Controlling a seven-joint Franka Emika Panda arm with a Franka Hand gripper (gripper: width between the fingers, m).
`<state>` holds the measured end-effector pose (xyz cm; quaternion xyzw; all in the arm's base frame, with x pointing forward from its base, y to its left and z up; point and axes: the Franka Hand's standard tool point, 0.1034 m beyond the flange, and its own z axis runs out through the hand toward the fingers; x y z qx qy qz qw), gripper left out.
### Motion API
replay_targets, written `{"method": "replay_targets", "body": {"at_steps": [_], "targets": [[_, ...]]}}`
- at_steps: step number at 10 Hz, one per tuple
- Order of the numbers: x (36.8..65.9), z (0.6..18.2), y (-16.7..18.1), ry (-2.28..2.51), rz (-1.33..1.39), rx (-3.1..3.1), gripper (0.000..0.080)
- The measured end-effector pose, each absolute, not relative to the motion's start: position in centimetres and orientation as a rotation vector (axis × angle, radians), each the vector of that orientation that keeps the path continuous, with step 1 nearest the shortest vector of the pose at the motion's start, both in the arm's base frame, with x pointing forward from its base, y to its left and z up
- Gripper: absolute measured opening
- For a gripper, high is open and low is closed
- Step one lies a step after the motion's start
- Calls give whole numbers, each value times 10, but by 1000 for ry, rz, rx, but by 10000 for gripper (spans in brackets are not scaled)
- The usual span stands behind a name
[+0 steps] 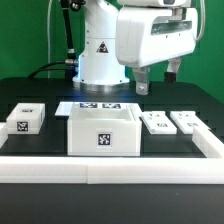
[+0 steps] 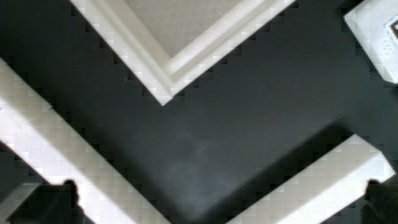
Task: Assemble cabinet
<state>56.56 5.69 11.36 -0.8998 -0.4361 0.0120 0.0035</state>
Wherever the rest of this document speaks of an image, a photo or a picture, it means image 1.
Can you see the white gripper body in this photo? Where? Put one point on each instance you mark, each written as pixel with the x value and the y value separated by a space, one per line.
pixel 145 36

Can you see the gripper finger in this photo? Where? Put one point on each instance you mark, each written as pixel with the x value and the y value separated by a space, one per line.
pixel 172 70
pixel 142 81

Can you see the white cabinet door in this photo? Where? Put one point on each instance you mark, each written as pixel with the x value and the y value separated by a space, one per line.
pixel 158 123
pixel 187 121

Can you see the white cabinet body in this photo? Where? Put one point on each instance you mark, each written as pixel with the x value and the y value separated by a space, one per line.
pixel 103 132

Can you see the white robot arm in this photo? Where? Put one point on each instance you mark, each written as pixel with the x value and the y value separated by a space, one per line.
pixel 97 67

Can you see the white flat marker board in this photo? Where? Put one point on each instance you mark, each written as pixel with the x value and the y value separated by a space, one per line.
pixel 64 108

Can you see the small white box part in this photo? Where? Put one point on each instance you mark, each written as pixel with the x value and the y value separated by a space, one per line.
pixel 26 118

